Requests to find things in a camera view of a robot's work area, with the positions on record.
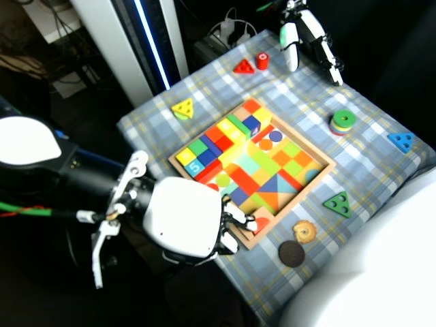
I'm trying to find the black box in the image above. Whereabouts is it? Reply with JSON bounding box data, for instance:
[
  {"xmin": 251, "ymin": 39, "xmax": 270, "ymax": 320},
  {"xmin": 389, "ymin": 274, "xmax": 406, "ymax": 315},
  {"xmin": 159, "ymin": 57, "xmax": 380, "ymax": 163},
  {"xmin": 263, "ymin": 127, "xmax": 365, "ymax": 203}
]
[{"xmin": 192, "ymin": 36, "xmax": 228, "ymax": 64}]

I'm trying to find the white blurred robot shell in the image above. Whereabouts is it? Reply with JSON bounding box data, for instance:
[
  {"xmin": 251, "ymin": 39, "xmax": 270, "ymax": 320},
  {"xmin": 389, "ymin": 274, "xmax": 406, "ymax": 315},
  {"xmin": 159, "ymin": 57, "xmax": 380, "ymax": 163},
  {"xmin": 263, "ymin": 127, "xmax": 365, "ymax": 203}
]
[{"xmin": 279, "ymin": 163, "xmax": 436, "ymax": 327}]

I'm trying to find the blue plaid cloth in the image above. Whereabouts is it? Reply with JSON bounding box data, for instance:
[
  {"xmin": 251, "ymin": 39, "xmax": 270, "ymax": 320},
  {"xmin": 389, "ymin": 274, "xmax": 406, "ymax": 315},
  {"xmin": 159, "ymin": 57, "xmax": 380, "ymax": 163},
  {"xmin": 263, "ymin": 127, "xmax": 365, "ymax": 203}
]
[{"xmin": 116, "ymin": 29, "xmax": 436, "ymax": 326}]

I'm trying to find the dark brown toy cookie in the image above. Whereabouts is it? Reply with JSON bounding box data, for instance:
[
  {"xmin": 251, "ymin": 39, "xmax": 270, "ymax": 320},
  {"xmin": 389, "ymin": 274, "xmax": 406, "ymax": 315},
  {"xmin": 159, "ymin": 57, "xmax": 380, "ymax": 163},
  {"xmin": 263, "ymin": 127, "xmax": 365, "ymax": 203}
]
[{"xmin": 278, "ymin": 240, "xmax": 307, "ymax": 267}]

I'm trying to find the wooden tray with coloured pattern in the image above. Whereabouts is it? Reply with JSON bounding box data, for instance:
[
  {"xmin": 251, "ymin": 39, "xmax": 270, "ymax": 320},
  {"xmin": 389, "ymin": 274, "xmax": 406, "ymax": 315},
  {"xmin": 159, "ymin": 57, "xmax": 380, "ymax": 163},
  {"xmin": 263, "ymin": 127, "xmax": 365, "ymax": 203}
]
[{"xmin": 168, "ymin": 97, "xmax": 337, "ymax": 251}]

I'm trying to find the light blue number five cube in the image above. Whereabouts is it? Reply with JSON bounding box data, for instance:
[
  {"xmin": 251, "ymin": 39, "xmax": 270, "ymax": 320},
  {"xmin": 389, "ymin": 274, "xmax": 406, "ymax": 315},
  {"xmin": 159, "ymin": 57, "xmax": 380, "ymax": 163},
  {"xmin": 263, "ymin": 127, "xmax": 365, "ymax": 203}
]
[{"xmin": 183, "ymin": 158, "xmax": 206, "ymax": 178}]

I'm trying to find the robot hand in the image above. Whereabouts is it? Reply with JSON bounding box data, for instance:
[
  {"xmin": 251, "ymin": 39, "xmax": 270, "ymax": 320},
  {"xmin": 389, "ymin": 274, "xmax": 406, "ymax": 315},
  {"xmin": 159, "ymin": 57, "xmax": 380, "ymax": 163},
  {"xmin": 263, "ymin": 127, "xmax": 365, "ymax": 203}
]
[
  {"xmin": 142, "ymin": 176, "xmax": 259, "ymax": 266},
  {"xmin": 278, "ymin": 9, "xmax": 345, "ymax": 87}
]

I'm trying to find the green ring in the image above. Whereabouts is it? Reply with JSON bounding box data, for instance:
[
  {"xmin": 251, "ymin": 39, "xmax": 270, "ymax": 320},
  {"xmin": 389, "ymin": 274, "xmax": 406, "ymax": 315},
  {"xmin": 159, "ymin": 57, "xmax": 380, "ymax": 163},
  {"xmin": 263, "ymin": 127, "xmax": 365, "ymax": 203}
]
[{"xmin": 332, "ymin": 109, "xmax": 357, "ymax": 129}]

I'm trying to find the green triangle block with holes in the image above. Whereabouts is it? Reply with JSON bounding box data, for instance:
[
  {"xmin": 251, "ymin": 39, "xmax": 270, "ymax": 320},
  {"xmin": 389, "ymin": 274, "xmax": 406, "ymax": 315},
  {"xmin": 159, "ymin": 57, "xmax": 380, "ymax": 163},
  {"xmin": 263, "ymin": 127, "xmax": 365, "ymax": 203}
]
[{"xmin": 322, "ymin": 190, "xmax": 354, "ymax": 219}]

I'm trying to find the blue cube with purple number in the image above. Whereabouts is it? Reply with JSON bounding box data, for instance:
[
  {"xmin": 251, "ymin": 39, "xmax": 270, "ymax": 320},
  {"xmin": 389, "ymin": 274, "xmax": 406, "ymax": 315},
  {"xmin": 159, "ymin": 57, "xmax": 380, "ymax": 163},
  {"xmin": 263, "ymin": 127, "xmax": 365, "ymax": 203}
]
[{"xmin": 242, "ymin": 114, "xmax": 262, "ymax": 138}]

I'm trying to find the red triangle block with holes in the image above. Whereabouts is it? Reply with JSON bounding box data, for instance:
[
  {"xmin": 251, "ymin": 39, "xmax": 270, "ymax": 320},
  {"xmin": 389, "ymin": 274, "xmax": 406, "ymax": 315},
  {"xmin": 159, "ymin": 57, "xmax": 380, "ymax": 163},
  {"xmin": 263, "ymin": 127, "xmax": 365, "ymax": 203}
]
[{"xmin": 233, "ymin": 58, "xmax": 255, "ymax": 75}]

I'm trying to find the white pillar with blue light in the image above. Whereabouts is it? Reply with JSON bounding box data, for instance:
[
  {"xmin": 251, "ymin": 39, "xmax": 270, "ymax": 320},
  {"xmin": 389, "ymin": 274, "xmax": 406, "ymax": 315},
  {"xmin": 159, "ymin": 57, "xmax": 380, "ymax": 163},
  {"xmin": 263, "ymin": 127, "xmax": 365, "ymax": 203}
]
[{"xmin": 69, "ymin": 0, "xmax": 190, "ymax": 108}]

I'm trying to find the yellow triangle block with holes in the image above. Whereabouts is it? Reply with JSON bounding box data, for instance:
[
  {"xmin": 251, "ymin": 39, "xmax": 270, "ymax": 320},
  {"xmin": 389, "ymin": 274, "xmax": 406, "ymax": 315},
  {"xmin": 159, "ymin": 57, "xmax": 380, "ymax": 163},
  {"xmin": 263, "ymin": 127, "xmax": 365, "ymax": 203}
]
[{"xmin": 171, "ymin": 97, "xmax": 194, "ymax": 116}]

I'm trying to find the beige toy cookie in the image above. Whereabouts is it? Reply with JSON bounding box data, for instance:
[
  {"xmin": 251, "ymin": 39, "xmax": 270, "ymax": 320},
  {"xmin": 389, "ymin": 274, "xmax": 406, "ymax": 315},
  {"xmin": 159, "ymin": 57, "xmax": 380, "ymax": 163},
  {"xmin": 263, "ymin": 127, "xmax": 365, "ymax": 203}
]
[{"xmin": 292, "ymin": 219, "xmax": 317, "ymax": 245}]

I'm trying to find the white power strip with plugs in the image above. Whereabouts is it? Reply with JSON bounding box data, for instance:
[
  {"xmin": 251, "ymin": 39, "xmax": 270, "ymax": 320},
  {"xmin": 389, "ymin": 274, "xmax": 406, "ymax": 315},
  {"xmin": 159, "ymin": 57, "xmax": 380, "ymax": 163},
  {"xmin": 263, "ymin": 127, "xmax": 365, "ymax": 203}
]
[{"xmin": 208, "ymin": 8, "xmax": 259, "ymax": 48}]

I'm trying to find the blue triangle block with holes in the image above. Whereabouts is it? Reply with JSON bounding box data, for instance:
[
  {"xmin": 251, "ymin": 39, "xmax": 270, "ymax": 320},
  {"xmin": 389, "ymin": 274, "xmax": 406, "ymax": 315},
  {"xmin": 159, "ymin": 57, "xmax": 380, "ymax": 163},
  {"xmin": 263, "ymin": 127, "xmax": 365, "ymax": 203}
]
[{"xmin": 387, "ymin": 131, "xmax": 416, "ymax": 153}]

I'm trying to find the white background box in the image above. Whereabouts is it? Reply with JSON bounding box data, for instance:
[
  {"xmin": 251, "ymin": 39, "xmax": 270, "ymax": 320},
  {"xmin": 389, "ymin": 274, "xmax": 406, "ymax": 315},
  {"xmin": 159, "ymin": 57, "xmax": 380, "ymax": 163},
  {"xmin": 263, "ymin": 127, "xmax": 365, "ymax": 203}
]
[{"xmin": 22, "ymin": 0, "xmax": 82, "ymax": 44}]

